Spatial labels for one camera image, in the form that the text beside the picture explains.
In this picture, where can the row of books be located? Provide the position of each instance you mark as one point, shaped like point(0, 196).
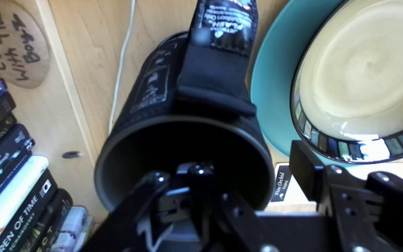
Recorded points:
point(9, 182)

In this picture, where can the round wooden sign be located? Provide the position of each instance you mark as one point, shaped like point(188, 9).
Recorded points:
point(11, 42)

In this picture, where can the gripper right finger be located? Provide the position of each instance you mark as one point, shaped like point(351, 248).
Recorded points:
point(355, 206)

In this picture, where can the teal plate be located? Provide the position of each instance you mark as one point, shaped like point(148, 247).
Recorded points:
point(275, 80)

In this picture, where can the white box with black label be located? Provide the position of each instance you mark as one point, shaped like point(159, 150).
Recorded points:
point(281, 183)

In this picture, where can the black cup with fabric sleeve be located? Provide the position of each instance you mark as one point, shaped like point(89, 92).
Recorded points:
point(173, 87)

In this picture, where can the cream bowl with patterned rim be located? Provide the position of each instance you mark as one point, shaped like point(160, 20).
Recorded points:
point(359, 70)

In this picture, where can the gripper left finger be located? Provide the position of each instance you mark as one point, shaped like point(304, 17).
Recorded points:
point(152, 196)

